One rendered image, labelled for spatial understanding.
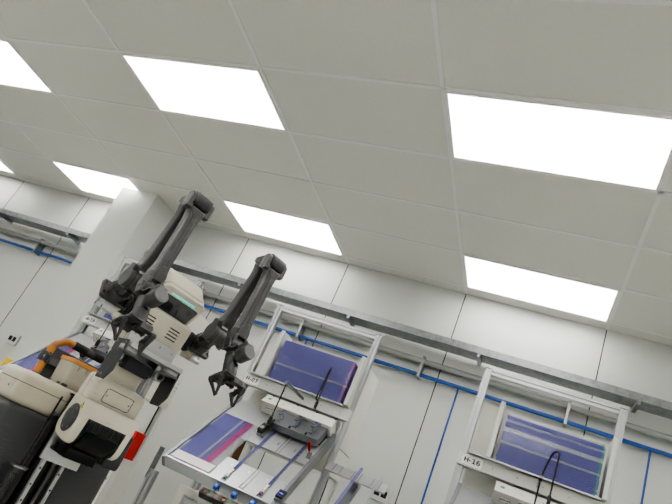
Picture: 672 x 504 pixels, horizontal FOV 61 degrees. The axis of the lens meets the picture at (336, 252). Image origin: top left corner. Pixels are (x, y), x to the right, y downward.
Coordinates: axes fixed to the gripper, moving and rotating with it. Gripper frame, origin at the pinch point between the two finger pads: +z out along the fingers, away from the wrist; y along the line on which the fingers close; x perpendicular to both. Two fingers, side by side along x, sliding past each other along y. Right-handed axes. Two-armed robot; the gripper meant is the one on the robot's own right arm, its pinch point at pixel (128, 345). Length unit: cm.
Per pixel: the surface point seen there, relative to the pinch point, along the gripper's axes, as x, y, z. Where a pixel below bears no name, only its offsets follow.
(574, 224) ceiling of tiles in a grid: -114, 207, -177
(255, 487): 62, 127, -13
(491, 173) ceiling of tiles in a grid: -86, 148, -189
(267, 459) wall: 189, 260, -111
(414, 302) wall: 51, 284, -240
